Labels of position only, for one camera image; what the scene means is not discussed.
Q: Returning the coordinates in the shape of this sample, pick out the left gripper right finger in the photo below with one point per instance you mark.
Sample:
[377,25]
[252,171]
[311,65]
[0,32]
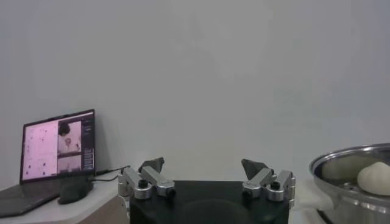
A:
[262,179]

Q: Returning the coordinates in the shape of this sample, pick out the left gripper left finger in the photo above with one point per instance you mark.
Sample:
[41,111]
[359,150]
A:
[152,179]

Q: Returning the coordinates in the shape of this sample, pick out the white steamed baozi bun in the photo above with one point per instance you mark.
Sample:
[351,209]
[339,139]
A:
[376,179]

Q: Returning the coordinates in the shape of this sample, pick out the stainless steel steamer basket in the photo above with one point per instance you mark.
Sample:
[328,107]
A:
[350,207]

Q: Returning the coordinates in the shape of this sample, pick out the white side table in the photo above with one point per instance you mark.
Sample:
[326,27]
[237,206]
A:
[102,194]

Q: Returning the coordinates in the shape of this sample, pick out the black computer mouse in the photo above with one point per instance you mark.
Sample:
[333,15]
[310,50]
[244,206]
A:
[74,190]

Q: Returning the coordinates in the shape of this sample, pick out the black laptop with lit screen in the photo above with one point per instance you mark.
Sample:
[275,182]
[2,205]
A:
[39,152]

